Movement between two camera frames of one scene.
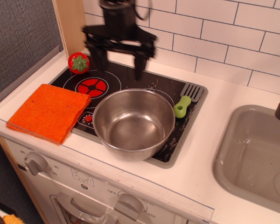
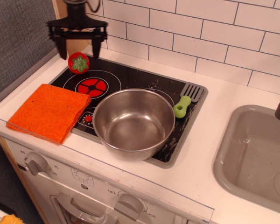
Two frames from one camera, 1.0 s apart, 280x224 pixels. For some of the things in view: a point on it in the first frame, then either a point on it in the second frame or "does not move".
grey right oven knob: [129, 206] does not move
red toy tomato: [78, 63] does not move
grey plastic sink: [251, 157] does not move
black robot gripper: [120, 31] to [77, 25]
